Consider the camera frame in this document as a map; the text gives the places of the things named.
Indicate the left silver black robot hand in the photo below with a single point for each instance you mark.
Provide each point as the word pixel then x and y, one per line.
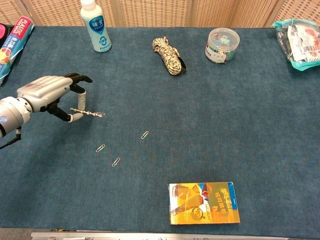
pixel 42 92

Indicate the metal magnetic rod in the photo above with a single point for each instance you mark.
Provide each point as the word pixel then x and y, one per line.
pixel 87 112

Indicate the blue plastic wrap box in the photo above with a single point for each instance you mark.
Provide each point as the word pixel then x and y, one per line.
pixel 13 47

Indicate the pink black object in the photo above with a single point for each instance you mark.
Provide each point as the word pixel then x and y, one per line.
pixel 3 32

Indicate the white drink bottle blue label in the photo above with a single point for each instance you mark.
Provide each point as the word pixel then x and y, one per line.
pixel 96 27

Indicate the wicker folding screen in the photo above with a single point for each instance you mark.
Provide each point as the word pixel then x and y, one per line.
pixel 155 12

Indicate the teal felt table mat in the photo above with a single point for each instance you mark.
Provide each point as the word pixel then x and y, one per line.
pixel 200 112

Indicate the clear jar of binder clips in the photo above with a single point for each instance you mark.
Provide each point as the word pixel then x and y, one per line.
pixel 221 48

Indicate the yellow snack box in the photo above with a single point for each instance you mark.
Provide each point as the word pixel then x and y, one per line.
pixel 202 203

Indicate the teal white snack bag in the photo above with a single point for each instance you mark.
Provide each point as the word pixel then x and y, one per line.
pixel 300 45

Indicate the aluminium rail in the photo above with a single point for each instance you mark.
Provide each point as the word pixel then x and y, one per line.
pixel 150 236

